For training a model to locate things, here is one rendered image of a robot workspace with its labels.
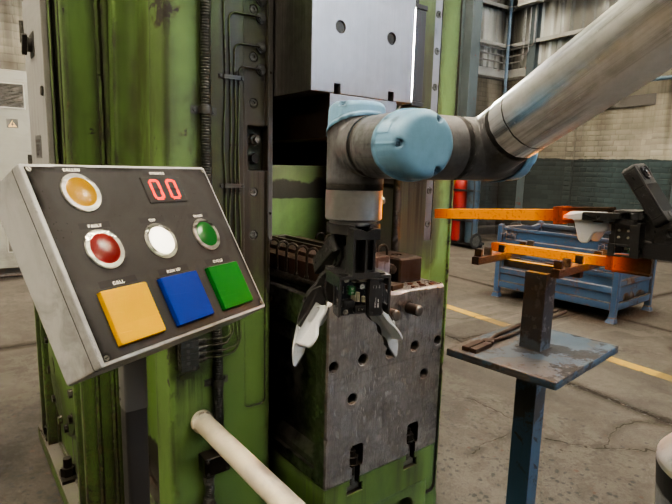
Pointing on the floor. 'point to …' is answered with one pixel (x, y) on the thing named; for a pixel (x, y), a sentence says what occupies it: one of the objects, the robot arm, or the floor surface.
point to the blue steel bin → (595, 282)
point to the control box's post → (134, 431)
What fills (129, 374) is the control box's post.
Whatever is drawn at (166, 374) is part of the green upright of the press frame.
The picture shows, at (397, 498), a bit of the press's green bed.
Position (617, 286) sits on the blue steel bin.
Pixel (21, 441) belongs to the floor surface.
